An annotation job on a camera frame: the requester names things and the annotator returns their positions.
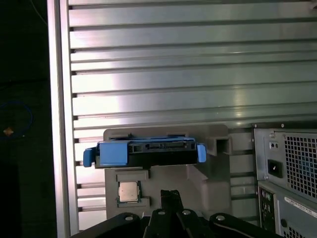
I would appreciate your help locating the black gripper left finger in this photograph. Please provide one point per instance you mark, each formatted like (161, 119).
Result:
(154, 223)

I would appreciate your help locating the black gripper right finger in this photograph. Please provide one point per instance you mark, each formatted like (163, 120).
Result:
(188, 223)

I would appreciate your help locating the hard disk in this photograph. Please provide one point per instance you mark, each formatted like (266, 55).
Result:
(114, 155)

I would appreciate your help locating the grey parts rack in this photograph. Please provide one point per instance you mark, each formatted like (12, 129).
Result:
(210, 193)

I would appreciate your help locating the silver CPU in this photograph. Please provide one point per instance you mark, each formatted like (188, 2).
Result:
(129, 192)

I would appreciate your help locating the black PC case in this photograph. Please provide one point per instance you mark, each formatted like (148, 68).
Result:
(292, 205)

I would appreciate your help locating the grey power supply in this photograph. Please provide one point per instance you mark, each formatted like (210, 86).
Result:
(275, 148)

